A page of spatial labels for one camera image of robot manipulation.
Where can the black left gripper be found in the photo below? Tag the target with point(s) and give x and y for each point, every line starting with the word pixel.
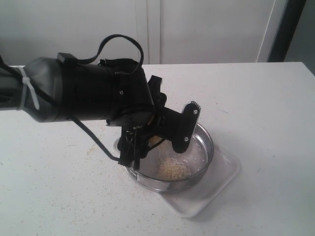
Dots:
pixel 137 106

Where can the grain mixture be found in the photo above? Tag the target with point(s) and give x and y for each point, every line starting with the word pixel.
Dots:
pixel 166 165

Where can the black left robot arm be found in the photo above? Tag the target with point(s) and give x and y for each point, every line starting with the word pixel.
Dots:
pixel 67 90

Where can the round steel mesh sieve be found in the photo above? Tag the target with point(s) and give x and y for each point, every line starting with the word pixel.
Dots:
pixel 197 157

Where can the white plastic tray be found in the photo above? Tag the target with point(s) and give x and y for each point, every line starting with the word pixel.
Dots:
pixel 190 202

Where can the white cabinet with doors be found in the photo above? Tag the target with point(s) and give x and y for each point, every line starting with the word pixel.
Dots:
pixel 169 31

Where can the white cable tie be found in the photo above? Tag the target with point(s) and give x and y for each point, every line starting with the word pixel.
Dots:
pixel 27 86

